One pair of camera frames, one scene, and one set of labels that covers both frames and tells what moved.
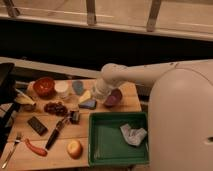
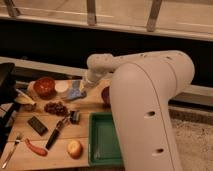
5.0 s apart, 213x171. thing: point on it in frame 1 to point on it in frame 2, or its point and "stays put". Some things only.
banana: [22, 98] stays put
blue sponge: [90, 104] to [74, 93]
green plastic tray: [107, 144] stays put
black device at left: [7, 103] stays put
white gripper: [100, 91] to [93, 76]
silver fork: [17, 141] stays put
